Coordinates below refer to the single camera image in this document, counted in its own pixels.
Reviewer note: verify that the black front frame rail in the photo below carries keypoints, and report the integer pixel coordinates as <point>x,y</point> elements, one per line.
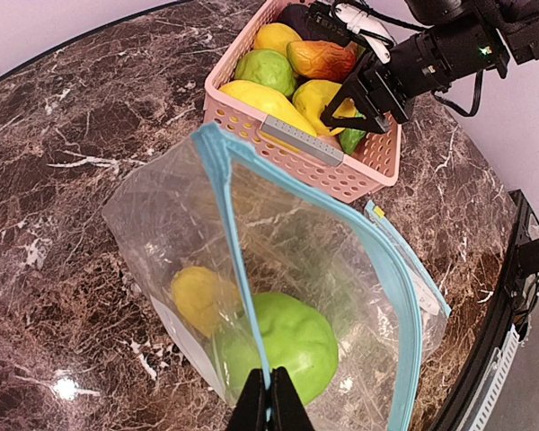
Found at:
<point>513,301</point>

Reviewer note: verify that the yellow toy fruit front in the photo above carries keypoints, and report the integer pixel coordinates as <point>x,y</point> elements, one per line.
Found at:
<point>275,36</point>

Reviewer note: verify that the large yellow toy fruit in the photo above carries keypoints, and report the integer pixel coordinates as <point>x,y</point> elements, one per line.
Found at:
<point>311,99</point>

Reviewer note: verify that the yellow toy banana piece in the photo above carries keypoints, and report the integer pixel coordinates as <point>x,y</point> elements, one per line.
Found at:
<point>268,101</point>

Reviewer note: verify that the white slotted cable duct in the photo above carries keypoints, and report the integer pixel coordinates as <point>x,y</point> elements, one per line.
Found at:
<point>495,379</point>

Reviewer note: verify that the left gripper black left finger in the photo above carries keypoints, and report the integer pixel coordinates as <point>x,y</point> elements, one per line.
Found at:
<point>249,413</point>

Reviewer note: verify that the clear zip bag on table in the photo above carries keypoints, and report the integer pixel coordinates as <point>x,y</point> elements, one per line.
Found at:
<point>430,299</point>

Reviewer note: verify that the dark purple toy fruit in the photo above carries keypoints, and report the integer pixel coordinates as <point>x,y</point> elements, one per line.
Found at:
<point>295,17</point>

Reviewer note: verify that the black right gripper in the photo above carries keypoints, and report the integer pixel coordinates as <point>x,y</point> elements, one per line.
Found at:
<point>428,61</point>

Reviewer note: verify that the red orange toy mango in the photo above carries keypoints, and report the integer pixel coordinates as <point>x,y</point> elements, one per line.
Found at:
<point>321,60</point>

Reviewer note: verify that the pink perforated plastic basket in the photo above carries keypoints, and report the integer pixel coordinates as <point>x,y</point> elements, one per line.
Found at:
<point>374,165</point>

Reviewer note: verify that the small yellow toy lemon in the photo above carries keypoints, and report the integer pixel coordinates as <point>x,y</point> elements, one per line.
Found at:
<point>203,298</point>

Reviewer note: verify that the clear zip bag yellow slider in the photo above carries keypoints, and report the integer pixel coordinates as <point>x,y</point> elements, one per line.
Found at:
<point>212,201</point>

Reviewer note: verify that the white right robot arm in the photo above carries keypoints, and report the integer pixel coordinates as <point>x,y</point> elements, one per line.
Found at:
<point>517,23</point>

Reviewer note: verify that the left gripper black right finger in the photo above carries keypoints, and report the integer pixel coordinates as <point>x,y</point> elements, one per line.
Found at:
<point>287,412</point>

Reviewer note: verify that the green toy lime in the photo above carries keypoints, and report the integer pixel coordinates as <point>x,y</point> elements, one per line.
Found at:
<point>295,336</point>
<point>269,68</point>

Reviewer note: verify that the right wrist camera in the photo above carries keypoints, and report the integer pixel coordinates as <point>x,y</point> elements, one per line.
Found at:
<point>344,22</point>

